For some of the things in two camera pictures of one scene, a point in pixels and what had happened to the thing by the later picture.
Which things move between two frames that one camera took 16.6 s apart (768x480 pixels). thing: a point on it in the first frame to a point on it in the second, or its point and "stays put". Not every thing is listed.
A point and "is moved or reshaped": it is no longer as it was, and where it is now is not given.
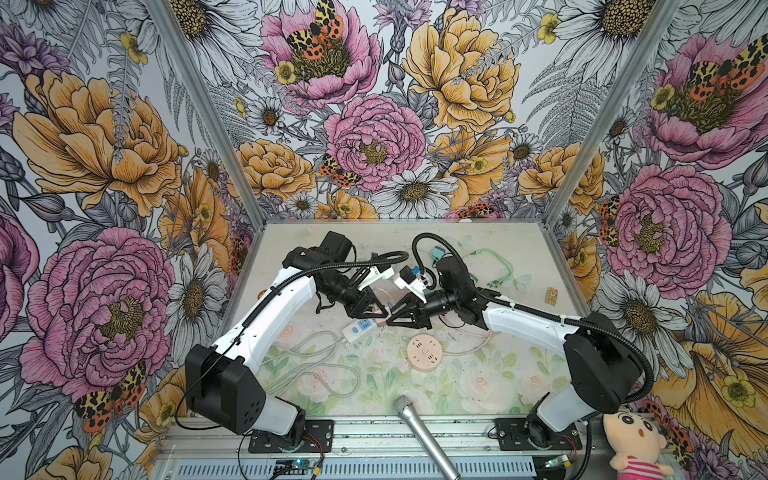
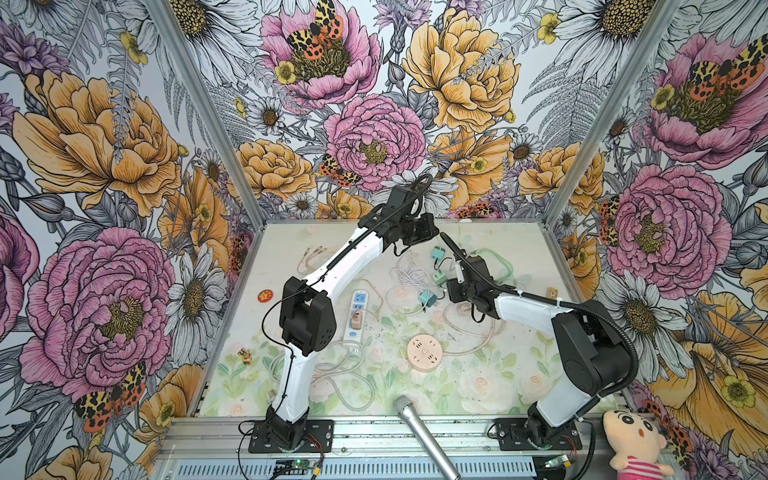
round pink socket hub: x=424 y=352 stays put
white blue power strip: x=358 y=330 is moved or reshaped
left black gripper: x=364 y=299 to x=429 y=230
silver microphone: x=406 y=411 stays put
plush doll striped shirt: x=636 y=444 stays put
